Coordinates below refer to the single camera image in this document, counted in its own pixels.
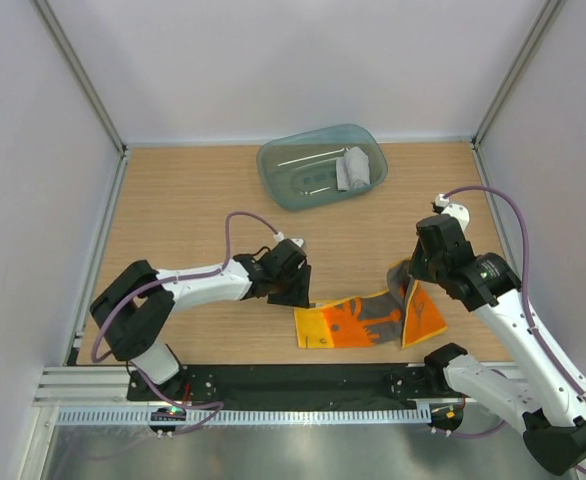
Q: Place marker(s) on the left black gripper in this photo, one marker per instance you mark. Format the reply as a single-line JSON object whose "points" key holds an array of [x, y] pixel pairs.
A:
{"points": [[299, 295]]}

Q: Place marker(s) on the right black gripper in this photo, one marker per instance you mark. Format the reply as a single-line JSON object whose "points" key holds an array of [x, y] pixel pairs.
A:
{"points": [[415, 268]]}

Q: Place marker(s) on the orange grey towel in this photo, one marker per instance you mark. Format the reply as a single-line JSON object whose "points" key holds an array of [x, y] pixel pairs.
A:
{"points": [[403, 313]]}

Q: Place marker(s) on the grey panda towel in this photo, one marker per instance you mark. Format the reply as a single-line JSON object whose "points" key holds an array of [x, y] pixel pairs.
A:
{"points": [[352, 170]]}

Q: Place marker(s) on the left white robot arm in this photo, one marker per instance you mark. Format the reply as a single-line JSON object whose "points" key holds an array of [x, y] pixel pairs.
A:
{"points": [[133, 309]]}

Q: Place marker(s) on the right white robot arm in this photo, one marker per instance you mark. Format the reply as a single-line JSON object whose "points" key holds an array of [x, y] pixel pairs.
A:
{"points": [[548, 409]]}

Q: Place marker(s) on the teal plastic basin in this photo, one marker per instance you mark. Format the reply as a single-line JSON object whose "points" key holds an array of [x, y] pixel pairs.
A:
{"points": [[307, 170]]}

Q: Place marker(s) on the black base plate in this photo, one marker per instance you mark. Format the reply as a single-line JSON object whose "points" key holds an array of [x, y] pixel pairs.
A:
{"points": [[298, 387]]}

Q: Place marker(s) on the slotted cable duct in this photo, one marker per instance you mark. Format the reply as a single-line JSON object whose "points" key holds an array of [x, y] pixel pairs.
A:
{"points": [[157, 416]]}

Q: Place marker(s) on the aluminium frame rail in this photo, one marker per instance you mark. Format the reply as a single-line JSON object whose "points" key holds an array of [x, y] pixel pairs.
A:
{"points": [[81, 385]]}

